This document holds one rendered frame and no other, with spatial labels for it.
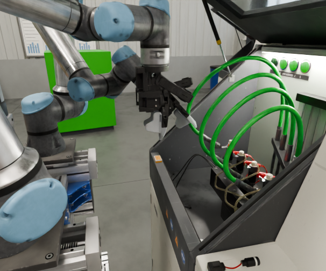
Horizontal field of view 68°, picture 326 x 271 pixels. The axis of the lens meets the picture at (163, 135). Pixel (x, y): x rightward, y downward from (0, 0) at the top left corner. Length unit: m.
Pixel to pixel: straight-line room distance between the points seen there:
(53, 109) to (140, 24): 0.60
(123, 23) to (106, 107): 3.66
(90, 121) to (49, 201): 3.75
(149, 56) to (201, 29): 7.33
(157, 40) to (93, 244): 0.53
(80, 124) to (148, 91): 3.59
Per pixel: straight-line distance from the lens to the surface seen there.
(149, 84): 0.66
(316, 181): 0.66
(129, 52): 0.83
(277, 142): 1.04
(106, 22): 0.55
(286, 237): 0.72
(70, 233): 0.76
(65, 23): 0.62
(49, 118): 1.05
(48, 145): 1.06
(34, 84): 7.48
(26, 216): 0.46
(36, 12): 0.59
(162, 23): 0.63
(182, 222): 0.79
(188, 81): 0.83
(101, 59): 4.05
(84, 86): 0.77
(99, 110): 4.17
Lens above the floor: 1.47
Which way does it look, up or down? 22 degrees down
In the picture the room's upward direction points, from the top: straight up
